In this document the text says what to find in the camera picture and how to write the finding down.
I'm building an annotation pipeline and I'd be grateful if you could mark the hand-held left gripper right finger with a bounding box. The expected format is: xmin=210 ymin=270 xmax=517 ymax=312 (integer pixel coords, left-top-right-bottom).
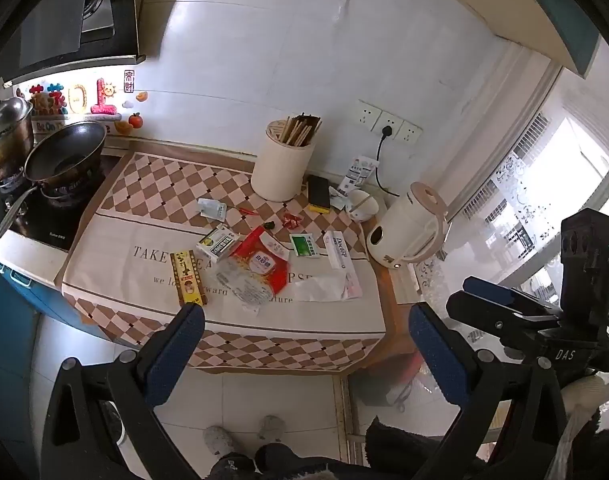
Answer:
xmin=408 ymin=301 xmax=571 ymax=480

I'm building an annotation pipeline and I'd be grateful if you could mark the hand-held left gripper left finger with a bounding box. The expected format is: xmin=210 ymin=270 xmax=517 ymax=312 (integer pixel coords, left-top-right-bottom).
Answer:
xmin=42 ymin=302 xmax=208 ymax=480

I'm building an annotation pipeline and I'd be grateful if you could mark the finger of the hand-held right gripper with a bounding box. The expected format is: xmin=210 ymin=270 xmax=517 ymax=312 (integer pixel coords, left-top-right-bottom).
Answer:
xmin=461 ymin=275 xmax=565 ymax=317
xmin=444 ymin=291 xmax=537 ymax=343

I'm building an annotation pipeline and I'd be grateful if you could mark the green white sachet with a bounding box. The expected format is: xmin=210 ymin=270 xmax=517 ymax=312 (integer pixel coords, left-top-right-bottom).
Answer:
xmin=289 ymin=232 xmax=321 ymax=259

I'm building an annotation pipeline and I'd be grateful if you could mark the yellow patterned box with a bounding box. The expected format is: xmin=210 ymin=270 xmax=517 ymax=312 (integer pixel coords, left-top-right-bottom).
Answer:
xmin=170 ymin=248 xmax=210 ymax=307

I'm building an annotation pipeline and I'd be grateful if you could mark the clear plastic wrapper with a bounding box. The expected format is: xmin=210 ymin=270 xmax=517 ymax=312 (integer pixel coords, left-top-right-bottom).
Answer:
xmin=213 ymin=257 xmax=268 ymax=317

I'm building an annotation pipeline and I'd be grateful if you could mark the grey slipper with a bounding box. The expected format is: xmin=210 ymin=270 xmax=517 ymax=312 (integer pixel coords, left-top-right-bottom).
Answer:
xmin=204 ymin=424 xmax=240 ymax=457
xmin=256 ymin=414 xmax=287 ymax=444

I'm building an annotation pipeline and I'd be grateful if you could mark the person's fuzzy black clothing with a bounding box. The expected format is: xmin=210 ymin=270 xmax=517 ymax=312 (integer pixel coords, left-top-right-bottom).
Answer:
xmin=334 ymin=416 xmax=487 ymax=480

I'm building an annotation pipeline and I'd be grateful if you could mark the cream electric kettle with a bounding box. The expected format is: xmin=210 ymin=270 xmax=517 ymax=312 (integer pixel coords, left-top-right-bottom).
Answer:
xmin=366 ymin=181 xmax=449 ymax=269

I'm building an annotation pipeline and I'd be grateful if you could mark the white green medicine box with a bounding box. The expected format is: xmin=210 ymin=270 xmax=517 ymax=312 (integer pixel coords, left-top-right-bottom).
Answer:
xmin=195 ymin=224 xmax=238 ymax=263

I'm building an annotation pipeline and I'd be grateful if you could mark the checkered brown tablecloth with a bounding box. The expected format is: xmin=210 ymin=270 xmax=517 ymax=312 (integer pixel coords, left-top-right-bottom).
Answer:
xmin=54 ymin=151 xmax=388 ymax=375

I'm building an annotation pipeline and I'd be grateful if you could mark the person's dark trouser leg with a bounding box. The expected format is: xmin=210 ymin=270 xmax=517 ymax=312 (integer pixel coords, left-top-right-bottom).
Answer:
xmin=208 ymin=452 xmax=258 ymax=480
xmin=254 ymin=441 xmax=337 ymax=480

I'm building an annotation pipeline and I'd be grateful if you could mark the red white plastic bag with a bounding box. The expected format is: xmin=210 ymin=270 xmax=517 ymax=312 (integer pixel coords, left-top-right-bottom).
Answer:
xmin=229 ymin=225 xmax=290 ymax=297

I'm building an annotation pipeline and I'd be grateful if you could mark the white pink toothpaste box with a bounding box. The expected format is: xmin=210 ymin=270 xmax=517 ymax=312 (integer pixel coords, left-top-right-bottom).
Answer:
xmin=323 ymin=230 xmax=363 ymax=299

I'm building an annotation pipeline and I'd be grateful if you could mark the small white sachet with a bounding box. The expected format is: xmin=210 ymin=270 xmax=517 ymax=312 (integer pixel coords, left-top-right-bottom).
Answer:
xmin=197 ymin=197 xmax=228 ymax=221

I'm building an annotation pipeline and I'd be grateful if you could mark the white bowl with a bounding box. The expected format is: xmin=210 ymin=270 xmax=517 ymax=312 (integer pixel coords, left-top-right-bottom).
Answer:
xmin=345 ymin=189 xmax=380 ymax=222

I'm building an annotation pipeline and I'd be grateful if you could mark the blue kitchen cabinet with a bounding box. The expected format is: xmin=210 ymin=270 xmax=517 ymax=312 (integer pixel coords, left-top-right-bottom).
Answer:
xmin=0 ymin=252 xmax=138 ymax=461

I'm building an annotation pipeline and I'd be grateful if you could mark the white printed packet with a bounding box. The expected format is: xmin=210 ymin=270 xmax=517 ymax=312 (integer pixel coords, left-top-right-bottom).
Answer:
xmin=337 ymin=155 xmax=375 ymax=197

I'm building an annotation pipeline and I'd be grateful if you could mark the black gas stove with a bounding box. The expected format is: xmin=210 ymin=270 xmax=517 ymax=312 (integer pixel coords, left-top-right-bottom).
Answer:
xmin=0 ymin=157 xmax=111 ymax=254

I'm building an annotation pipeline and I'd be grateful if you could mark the black smartphone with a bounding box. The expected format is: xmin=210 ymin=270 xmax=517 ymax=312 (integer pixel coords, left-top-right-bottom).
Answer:
xmin=307 ymin=175 xmax=331 ymax=207

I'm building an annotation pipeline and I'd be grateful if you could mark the cream chopstick holder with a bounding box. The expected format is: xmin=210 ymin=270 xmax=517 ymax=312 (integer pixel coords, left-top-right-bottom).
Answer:
xmin=250 ymin=120 xmax=318 ymax=203

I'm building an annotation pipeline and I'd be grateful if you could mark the bundle of wooden chopsticks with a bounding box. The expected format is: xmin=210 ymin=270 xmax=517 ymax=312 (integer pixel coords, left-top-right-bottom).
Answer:
xmin=279 ymin=114 xmax=323 ymax=147

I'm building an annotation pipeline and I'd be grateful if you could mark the steel pot with lid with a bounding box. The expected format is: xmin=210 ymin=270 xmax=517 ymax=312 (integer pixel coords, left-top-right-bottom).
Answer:
xmin=0 ymin=96 xmax=36 ymax=184

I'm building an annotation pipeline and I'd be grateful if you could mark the black range hood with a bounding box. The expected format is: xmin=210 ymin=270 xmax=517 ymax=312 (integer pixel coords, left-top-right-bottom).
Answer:
xmin=0 ymin=0 xmax=141 ymax=87

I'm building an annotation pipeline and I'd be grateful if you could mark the white wall socket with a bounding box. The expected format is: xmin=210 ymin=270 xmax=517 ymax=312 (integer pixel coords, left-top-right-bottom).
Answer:
xmin=353 ymin=100 xmax=383 ymax=127
xmin=397 ymin=121 xmax=423 ymax=147
xmin=372 ymin=110 xmax=404 ymax=137

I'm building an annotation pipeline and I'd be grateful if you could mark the black plug with cable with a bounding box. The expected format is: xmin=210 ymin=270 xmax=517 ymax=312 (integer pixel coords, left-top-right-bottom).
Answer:
xmin=374 ymin=127 xmax=401 ymax=197

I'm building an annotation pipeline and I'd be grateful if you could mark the dark wok with handle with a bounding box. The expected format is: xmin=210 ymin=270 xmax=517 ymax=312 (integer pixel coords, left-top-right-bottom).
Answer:
xmin=0 ymin=120 xmax=108 ymax=244

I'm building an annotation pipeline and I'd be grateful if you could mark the teal wall cabinet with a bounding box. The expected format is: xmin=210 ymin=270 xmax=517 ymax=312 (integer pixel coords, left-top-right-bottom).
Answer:
xmin=501 ymin=0 xmax=601 ymax=79

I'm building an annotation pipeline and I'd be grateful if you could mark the colourful festive wall sticker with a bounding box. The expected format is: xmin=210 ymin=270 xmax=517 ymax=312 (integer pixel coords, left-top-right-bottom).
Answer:
xmin=15 ymin=77 xmax=123 ymax=134

